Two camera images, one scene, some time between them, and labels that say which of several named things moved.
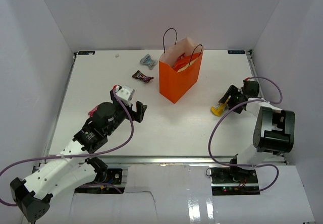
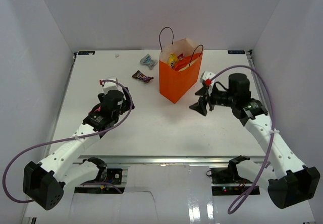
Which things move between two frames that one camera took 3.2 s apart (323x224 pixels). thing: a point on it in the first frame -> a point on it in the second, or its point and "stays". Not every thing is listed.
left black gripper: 137,115 -> 126,104
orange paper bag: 179,68 stays
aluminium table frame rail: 143,160 stays
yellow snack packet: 218,109 -> 172,60
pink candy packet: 181,56 stays
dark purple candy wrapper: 138,74 stays
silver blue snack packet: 147,60 stays
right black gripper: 232,91 -> 200,107
